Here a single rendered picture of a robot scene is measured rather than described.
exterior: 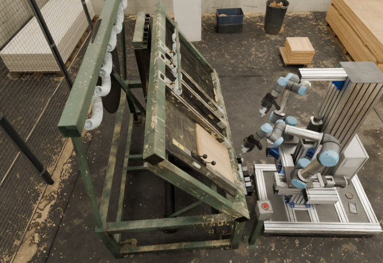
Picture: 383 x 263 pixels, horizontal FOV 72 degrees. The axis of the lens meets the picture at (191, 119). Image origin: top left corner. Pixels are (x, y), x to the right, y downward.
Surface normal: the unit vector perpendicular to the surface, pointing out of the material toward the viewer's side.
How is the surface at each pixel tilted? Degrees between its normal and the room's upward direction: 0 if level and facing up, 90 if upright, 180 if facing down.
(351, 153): 0
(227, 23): 90
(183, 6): 90
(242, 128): 0
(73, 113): 0
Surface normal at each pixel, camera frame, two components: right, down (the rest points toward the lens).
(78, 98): -0.03, -0.69
